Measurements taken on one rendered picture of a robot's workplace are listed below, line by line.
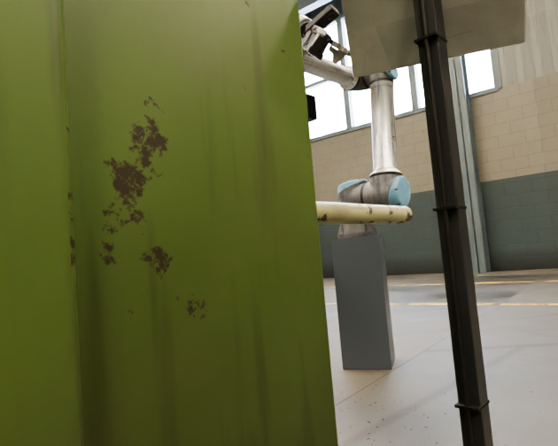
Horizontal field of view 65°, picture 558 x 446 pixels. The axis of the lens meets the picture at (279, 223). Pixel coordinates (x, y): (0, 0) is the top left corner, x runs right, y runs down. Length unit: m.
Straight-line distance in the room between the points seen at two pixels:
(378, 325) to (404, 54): 1.33
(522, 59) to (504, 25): 7.39
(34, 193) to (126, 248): 0.16
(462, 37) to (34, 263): 0.88
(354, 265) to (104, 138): 1.64
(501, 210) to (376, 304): 6.13
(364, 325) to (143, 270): 1.63
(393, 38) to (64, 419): 0.88
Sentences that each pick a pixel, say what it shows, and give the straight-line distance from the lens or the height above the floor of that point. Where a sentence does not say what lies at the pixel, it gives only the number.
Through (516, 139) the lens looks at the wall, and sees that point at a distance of 8.11.
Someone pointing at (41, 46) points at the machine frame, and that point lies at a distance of 0.41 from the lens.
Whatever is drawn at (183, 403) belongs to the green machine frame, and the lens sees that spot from 0.56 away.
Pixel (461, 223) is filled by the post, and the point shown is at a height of 0.57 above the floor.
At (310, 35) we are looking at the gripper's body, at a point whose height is 1.26.
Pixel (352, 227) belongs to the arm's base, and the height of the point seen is 0.65.
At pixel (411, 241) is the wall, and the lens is 8.47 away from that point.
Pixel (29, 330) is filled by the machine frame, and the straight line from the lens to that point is 0.37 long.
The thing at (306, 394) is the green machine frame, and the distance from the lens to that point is 0.71.
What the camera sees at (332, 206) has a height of 0.63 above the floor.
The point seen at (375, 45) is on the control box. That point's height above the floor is 0.97.
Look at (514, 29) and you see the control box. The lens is 1.04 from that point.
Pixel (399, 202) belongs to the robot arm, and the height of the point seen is 0.73.
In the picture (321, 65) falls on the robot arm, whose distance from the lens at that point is 2.03.
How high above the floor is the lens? 0.54
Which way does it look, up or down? 4 degrees up
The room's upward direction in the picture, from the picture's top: 5 degrees counter-clockwise
